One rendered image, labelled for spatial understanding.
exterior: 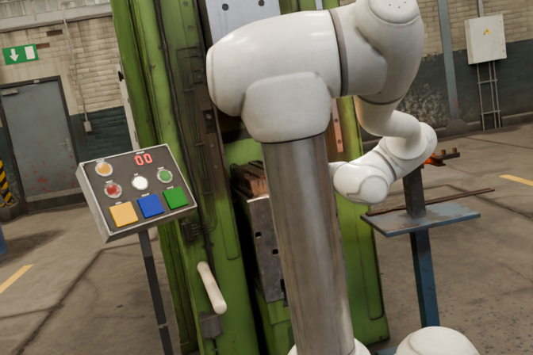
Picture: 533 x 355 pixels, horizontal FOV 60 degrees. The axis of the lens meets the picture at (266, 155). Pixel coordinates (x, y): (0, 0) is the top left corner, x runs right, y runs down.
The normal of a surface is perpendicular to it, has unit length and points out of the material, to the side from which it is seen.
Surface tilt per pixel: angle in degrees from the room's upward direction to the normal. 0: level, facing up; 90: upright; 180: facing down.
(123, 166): 60
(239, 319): 90
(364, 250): 90
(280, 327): 90
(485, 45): 90
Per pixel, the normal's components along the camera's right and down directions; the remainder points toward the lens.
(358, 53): -0.07, 0.31
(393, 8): 0.06, -0.46
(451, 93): 0.09, 0.12
